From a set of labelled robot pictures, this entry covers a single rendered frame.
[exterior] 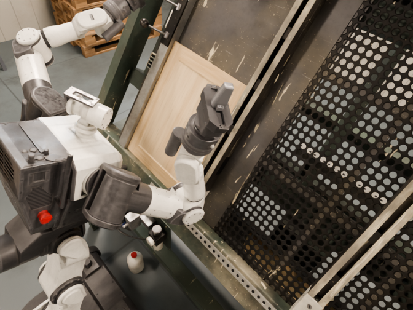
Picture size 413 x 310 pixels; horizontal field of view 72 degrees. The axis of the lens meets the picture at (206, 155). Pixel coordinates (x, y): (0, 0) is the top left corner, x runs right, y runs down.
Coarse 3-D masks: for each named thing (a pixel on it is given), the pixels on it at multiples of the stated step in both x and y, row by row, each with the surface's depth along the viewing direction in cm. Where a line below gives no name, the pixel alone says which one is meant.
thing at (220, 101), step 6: (222, 90) 57; (228, 90) 57; (216, 96) 59; (222, 96) 58; (228, 96) 59; (216, 102) 60; (222, 102) 60; (228, 102) 61; (216, 108) 61; (222, 108) 61
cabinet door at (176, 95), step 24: (168, 72) 126; (192, 72) 119; (216, 72) 112; (168, 96) 127; (192, 96) 120; (240, 96) 107; (144, 120) 135; (168, 120) 128; (144, 144) 137; (168, 168) 129
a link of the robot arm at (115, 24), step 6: (108, 0) 110; (108, 6) 109; (114, 6) 109; (108, 12) 110; (114, 12) 109; (108, 18) 109; (114, 18) 112; (120, 18) 112; (108, 24) 110; (114, 24) 112; (120, 24) 112; (96, 30) 112; (102, 30) 112; (108, 30) 111; (114, 30) 112; (120, 30) 114; (102, 36) 117; (108, 36) 111
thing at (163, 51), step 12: (192, 0) 117; (180, 24) 120; (168, 48) 123; (156, 60) 127; (156, 72) 127; (144, 84) 131; (144, 96) 132; (144, 108) 135; (132, 120) 137; (132, 132) 139; (120, 144) 142
